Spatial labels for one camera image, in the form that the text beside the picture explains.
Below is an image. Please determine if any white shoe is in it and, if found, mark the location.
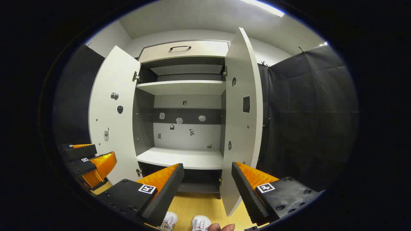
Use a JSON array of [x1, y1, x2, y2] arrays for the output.
[[192, 215, 212, 231], [157, 212, 179, 231]]

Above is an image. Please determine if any black backdrop cloth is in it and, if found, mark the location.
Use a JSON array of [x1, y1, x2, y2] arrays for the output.
[[257, 45, 359, 193], [53, 45, 106, 151]]

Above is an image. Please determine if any beige cabinet drawer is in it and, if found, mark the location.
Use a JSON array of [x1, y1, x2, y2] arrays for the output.
[[138, 40, 230, 64]]

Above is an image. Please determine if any cabinet door with cat sticker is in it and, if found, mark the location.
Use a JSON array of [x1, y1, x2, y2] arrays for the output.
[[219, 27, 264, 217]]

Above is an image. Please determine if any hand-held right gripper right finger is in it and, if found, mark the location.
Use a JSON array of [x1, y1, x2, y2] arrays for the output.
[[231, 161, 323, 227]]

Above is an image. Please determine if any white and grey shoe cabinet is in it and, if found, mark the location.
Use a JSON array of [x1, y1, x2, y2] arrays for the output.
[[133, 39, 232, 201]]

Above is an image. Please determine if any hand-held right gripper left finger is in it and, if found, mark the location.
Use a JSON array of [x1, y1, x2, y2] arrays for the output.
[[95, 163, 185, 227]]

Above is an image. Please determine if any ceiling light strip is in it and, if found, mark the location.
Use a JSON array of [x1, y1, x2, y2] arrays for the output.
[[239, 0, 286, 17]]

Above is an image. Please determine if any cabinet door with camera sticker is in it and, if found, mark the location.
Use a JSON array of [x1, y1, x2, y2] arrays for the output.
[[88, 45, 143, 186]]

